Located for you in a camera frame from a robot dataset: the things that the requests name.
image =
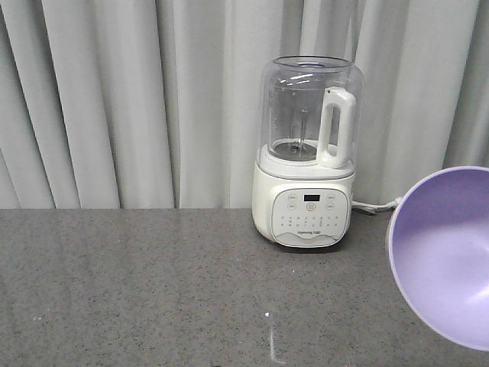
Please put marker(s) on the white blender with clear jar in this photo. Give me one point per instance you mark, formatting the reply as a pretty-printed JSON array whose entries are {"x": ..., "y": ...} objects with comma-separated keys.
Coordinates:
[{"x": 304, "y": 170}]

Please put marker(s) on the purple plastic bowl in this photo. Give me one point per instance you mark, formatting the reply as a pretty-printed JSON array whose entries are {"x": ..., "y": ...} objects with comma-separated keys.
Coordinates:
[{"x": 437, "y": 244}]

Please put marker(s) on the white pleated curtain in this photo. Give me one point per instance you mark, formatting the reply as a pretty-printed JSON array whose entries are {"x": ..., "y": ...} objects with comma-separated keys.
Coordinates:
[{"x": 155, "y": 104}]

